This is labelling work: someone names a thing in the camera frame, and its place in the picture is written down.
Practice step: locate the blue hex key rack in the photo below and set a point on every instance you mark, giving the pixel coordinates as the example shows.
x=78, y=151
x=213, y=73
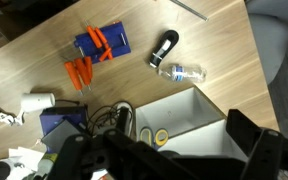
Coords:
x=115, y=40

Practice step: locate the white paper cup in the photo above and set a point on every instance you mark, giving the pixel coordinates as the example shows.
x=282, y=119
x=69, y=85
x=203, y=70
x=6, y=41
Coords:
x=39, y=101

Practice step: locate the clear plastic water bottle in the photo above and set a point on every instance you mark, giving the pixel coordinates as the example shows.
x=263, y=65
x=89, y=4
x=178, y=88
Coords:
x=184, y=73

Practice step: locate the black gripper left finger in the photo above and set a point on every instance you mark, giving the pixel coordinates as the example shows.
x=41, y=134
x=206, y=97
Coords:
x=117, y=160

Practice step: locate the black and silver tool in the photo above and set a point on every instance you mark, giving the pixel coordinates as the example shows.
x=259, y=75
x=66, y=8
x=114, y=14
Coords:
x=157, y=55

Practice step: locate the white item in tray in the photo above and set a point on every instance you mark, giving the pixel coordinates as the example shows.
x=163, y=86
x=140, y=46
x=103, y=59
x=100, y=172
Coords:
x=166, y=45

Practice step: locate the grey office chair with armrests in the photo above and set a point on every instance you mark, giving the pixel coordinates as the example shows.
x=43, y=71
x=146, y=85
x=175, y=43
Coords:
x=274, y=36

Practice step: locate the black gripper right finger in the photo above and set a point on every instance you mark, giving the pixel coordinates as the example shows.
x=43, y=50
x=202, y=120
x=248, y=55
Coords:
x=270, y=153

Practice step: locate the blue box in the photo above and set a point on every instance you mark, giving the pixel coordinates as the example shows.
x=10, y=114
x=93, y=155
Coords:
x=60, y=115

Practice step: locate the spray bottle with yellow label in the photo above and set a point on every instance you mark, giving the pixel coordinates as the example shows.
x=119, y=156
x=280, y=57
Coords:
x=45, y=165

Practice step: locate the black flat device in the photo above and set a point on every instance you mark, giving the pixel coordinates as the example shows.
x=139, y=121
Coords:
x=59, y=135

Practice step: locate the white shelf unit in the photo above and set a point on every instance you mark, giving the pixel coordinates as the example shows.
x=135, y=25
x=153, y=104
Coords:
x=180, y=113

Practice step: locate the white papers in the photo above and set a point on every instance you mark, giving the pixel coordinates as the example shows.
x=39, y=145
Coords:
x=24, y=156

